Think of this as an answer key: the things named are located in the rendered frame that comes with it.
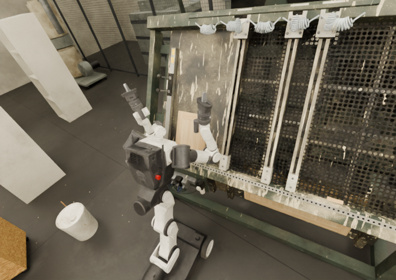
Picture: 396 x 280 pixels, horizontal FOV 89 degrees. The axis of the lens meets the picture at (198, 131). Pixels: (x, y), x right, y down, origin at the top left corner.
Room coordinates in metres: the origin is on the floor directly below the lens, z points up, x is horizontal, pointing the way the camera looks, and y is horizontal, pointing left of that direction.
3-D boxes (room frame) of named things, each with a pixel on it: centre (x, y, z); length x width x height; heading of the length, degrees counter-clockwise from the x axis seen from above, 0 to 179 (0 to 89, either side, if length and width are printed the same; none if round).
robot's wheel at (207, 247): (0.80, 0.16, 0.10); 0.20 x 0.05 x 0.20; 143
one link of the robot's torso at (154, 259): (0.75, 0.54, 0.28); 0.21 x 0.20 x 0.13; 143
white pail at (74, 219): (1.34, 1.59, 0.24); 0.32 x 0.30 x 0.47; 46
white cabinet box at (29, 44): (4.42, 2.77, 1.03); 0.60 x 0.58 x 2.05; 46
